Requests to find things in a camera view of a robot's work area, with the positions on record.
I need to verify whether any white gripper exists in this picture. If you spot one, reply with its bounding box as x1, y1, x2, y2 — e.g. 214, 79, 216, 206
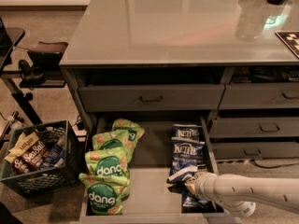
185, 172, 220, 202

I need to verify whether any blue kettle chip bag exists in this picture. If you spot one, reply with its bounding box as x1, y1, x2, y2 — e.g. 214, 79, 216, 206
172, 124, 200, 141
167, 137, 205, 184
181, 182, 215, 213

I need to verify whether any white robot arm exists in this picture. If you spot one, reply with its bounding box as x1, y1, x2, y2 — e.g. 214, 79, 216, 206
185, 172, 299, 217

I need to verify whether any open grey middle drawer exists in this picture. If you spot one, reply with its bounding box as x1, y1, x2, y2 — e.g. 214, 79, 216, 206
79, 119, 236, 224

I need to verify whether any grey middle right drawer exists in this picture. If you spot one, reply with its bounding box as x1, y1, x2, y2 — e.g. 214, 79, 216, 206
209, 118, 299, 138

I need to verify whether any grey bottom right drawer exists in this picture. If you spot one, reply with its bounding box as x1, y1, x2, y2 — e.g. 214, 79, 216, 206
211, 142, 299, 160

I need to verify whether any back green Dang bag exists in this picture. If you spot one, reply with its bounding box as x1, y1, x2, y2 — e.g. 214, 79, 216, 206
112, 119, 145, 146

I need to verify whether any green dang bag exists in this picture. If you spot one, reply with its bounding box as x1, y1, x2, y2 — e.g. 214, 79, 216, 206
112, 119, 145, 146
78, 173, 130, 216
92, 130, 136, 162
85, 147, 129, 177

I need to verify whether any front green Dang bag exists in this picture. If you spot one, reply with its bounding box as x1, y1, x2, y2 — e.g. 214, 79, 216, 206
78, 173, 130, 216

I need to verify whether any grey top left drawer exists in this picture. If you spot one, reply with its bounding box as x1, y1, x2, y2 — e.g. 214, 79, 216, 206
78, 84, 224, 112

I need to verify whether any grey top right drawer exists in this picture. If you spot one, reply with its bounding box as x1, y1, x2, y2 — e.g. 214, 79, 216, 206
220, 83, 299, 110

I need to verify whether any grey cabinet with glossy counter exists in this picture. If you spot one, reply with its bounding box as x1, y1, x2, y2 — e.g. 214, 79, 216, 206
61, 0, 299, 153

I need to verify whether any brown Sea Salt snack bag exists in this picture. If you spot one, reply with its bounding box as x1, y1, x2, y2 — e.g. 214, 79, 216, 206
10, 141, 49, 171

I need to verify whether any yellow snack bag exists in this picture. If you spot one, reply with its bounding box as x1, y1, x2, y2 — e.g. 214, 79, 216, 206
5, 133, 39, 163

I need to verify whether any blue snack packet in crate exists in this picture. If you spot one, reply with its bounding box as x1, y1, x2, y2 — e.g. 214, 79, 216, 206
40, 145, 64, 169

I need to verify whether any dark green plastic crate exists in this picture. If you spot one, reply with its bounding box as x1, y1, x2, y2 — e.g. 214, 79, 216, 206
0, 120, 83, 198

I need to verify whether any black fiducial marker board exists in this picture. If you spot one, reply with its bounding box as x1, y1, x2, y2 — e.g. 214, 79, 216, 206
276, 31, 299, 59

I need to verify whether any black desk with stand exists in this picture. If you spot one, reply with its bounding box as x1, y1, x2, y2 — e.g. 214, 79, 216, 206
0, 18, 42, 124

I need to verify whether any black cable on floor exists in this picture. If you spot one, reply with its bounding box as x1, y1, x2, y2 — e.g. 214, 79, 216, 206
250, 160, 299, 170

